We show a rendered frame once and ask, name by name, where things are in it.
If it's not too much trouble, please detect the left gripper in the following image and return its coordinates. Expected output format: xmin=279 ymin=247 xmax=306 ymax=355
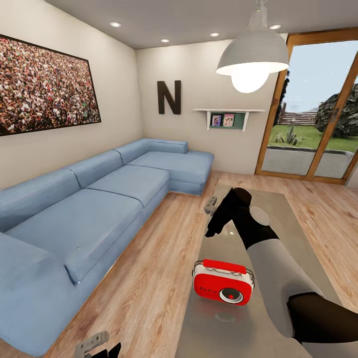
xmin=91 ymin=343 xmax=121 ymax=358

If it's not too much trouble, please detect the radio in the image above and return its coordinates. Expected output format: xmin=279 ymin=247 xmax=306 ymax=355
xmin=192 ymin=259 xmax=255 ymax=306

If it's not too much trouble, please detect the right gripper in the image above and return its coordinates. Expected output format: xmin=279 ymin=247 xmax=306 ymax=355
xmin=205 ymin=204 xmax=232 ymax=238

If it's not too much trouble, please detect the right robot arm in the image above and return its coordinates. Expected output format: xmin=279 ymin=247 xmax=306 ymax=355
xmin=204 ymin=187 xmax=358 ymax=358

